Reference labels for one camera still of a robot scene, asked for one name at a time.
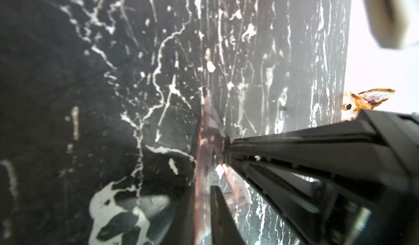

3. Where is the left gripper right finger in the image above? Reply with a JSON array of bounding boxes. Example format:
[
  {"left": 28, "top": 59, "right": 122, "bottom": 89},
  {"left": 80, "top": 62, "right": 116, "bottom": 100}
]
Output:
[{"left": 210, "top": 186, "right": 245, "bottom": 245}]

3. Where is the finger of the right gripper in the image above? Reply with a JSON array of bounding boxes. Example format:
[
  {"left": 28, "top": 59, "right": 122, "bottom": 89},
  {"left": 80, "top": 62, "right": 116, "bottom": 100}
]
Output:
[
  {"left": 227, "top": 156, "right": 340, "bottom": 245},
  {"left": 228, "top": 120, "right": 408, "bottom": 180}
]

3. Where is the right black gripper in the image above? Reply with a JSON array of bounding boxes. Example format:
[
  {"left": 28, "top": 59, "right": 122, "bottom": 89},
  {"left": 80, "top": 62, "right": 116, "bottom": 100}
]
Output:
[{"left": 333, "top": 111, "right": 419, "bottom": 245}]

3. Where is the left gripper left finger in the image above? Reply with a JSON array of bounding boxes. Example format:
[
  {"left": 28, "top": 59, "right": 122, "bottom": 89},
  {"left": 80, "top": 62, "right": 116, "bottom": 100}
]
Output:
[{"left": 161, "top": 186, "right": 195, "bottom": 245}]

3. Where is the dark pink triangle ruler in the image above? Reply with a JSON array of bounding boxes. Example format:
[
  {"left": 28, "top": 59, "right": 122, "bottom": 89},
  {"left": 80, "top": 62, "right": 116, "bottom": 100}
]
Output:
[{"left": 194, "top": 88, "right": 252, "bottom": 245}]

